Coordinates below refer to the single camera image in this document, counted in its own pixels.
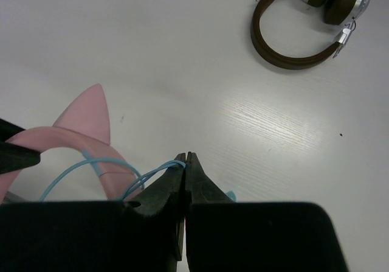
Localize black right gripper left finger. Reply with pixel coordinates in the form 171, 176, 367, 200
123, 164, 185, 271

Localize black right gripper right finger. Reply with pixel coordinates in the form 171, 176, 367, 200
185, 152, 239, 271

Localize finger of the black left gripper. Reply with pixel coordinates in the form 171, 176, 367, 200
1, 119, 41, 175

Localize light blue headphone cable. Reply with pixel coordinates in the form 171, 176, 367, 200
38, 150, 238, 203

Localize pink blue cat-ear headphones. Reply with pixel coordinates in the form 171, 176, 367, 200
7, 84, 137, 199

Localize brown silver headphones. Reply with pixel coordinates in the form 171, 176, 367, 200
250, 0, 370, 71

